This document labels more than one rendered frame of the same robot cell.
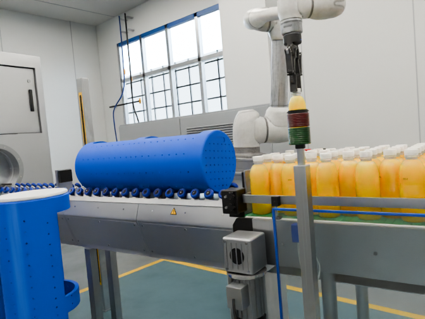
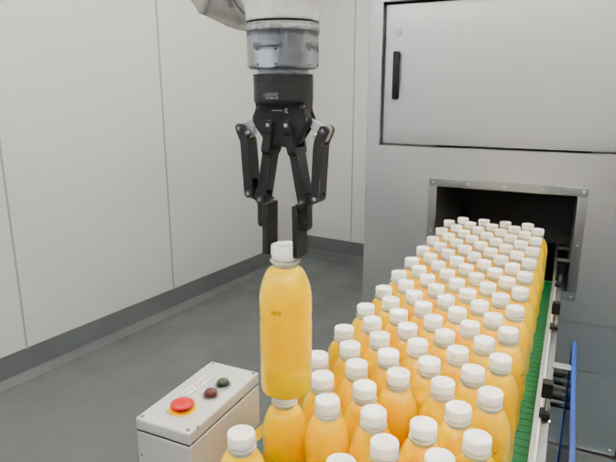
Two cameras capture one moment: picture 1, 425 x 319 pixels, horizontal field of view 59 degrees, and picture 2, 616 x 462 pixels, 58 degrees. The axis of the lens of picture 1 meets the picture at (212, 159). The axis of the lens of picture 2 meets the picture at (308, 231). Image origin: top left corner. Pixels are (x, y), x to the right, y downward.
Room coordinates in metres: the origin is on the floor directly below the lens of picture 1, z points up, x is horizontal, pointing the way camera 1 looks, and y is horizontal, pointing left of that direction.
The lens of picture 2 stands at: (1.70, 0.35, 1.58)
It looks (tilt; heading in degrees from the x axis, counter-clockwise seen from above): 14 degrees down; 260
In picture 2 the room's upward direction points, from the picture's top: straight up
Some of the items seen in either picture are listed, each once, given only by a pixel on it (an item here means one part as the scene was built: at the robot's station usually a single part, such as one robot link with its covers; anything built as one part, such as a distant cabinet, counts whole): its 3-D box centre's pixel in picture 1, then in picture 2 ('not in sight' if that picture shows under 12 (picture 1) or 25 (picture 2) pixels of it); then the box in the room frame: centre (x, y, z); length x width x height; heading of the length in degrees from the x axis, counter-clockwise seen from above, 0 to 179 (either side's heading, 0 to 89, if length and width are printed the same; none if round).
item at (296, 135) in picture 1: (299, 135); not in sight; (1.10, -0.26, 1.18); 0.06 x 0.06 x 0.05
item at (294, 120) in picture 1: (298, 120); not in sight; (1.10, -0.26, 1.23); 0.06 x 0.06 x 0.04
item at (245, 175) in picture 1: (249, 183); not in sight; (1.62, -0.15, 0.99); 0.10 x 0.02 x 0.12; 145
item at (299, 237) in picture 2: (293, 83); (300, 230); (1.59, -0.36, 1.40); 0.03 x 0.01 x 0.07; 55
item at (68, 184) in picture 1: (64, 181); not in sight; (2.38, 0.94, 1.00); 0.10 x 0.04 x 0.15; 145
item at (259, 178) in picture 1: (260, 186); not in sight; (1.43, -0.17, 1.00); 0.07 x 0.07 x 0.20
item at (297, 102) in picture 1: (298, 116); (285, 324); (1.61, -0.38, 1.26); 0.07 x 0.07 x 0.20
